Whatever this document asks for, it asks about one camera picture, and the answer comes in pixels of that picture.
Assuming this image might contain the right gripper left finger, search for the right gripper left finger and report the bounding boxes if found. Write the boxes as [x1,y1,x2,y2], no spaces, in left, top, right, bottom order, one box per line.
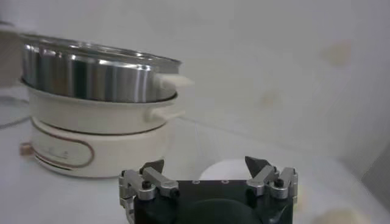
[118,158,180,224]

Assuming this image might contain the cream electric cooker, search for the cream electric cooker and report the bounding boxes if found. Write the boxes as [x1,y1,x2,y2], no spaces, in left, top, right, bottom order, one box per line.
[19,79,186,180]

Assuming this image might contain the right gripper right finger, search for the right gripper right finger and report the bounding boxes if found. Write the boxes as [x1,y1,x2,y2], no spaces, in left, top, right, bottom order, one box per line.
[244,156,299,211]

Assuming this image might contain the stainless steel steamer basket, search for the stainless steel steamer basket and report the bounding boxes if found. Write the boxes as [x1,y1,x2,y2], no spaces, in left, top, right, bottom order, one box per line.
[18,32,194,103]

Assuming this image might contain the white steamed baozi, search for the white steamed baozi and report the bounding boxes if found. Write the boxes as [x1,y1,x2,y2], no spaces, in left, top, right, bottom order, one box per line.
[199,158,254,181]

